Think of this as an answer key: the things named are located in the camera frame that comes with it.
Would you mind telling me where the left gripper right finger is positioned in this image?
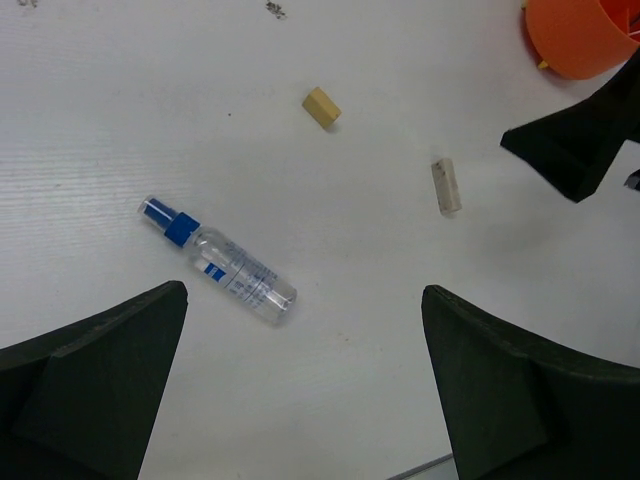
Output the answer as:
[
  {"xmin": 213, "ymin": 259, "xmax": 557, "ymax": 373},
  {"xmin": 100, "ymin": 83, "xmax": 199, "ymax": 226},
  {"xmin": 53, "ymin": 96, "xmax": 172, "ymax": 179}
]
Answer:
[{"xmin": 421, "ymin": 285, "xmax": 639, "ymax": 479}]

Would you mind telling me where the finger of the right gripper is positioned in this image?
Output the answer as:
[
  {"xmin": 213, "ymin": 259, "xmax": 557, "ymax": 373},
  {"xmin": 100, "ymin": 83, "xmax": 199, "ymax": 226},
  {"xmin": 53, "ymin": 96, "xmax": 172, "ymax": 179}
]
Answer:
[{"xmin": 500, "ymin": 53, "xmax": 639, "ymax": 203}]

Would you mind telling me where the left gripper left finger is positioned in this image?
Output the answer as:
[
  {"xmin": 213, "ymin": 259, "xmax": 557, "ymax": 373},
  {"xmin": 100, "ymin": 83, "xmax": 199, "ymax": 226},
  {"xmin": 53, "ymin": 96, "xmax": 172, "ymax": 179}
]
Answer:
[{"xmin": 1, "ymin": 281, "xmax": 188, "ymax": 479}]

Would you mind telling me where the white eraser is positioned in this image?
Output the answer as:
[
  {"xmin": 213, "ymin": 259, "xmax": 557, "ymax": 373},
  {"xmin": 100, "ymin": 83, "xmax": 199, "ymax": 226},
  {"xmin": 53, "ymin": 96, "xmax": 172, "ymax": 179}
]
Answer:
[{"xmin": 431, "ymin": 158, "xmax": 462, "ymax": 216}]

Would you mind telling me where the clear blue glue bottle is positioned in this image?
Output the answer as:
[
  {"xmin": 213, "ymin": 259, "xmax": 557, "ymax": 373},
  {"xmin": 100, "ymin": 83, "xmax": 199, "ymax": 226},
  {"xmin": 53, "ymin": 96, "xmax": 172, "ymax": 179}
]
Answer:
[{"xmin": 139, "ymin": 196, "xmax": 297, "ymax": 325}]

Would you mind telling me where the small tan eraser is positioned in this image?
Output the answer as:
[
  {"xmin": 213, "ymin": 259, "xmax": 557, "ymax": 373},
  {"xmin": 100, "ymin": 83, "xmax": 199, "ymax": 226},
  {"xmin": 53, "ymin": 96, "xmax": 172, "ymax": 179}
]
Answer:
[{"xmin": 301, "ymin": 87, "xmax": 342, "ymax": 131}]

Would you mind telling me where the orange round divided container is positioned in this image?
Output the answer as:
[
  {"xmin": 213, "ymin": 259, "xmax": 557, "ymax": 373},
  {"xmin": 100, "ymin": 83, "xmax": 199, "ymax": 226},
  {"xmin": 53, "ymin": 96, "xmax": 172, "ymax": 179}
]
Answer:
[{"xmin": 523, "ymin": 0, "xmax": 639, "ymax": 80}]

